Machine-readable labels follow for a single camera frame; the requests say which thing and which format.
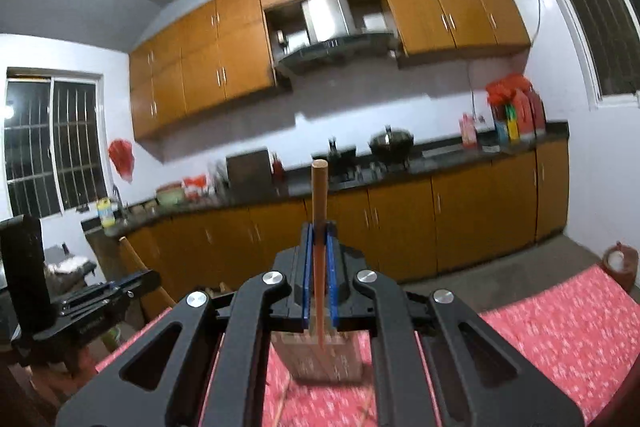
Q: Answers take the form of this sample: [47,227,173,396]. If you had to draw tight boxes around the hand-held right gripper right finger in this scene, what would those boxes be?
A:
[325,222,586,427]

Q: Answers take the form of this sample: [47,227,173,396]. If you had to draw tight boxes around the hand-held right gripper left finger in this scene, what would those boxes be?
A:
[55,223,316,427]

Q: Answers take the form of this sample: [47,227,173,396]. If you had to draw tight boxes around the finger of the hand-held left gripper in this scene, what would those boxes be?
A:
[60,269,162,308]

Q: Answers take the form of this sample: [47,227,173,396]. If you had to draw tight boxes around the beige perforated utensil holder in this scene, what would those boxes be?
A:
[272,329,363,384]

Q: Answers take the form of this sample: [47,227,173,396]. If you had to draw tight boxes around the wooden chair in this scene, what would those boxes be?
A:
[119,237,177,324]

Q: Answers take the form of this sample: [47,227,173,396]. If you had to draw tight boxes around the yellow dish soap bottle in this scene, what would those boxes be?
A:
[96,198,117,228]

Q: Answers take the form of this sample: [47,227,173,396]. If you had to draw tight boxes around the green basin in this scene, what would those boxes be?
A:
[156,182,186,206]

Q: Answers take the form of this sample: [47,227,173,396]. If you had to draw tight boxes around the black wok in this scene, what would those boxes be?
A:
[312,138,359,168]

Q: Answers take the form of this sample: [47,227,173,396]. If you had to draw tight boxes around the red and white plastic bag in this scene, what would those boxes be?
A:
[182,174,209,200]

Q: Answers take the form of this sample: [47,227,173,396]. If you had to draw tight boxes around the dark wooden cutting board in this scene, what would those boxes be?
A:
[226,149,274,194]

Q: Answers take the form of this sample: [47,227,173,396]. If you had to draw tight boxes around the red plastic bag on hook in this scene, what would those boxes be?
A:
[108,138,136,186]

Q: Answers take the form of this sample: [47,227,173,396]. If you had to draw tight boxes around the black pot with lid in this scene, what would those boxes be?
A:
[369,125,416,168]

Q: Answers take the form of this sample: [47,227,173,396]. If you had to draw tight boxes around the wooden lower kitchen cabinets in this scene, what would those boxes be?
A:
[85,139,571,310]

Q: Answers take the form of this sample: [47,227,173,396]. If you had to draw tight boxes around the black kitchen countertop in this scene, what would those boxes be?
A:
[82,121,571,239]

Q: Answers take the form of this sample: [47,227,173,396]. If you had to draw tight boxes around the pink bottle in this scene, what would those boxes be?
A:
[460,113,479,149]

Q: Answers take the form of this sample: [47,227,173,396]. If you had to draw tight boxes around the red floral tablecloth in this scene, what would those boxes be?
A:
[95,264,640,427]

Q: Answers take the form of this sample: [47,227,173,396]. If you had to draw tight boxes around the steel range hood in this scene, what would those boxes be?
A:
[272,0,402,78]

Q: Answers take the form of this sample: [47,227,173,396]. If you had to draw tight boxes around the yellow and green box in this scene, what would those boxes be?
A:
[505,104,521,142]

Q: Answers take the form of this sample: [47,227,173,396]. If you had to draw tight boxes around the barred window with white frame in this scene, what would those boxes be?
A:
[4,67,106,221]

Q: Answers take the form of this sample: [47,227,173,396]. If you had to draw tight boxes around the wooden upper wall cabinets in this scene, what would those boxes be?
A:
[129,0,532,154]

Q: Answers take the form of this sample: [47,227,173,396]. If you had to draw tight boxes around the large barred window white frame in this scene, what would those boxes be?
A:
[522,0,640,108]

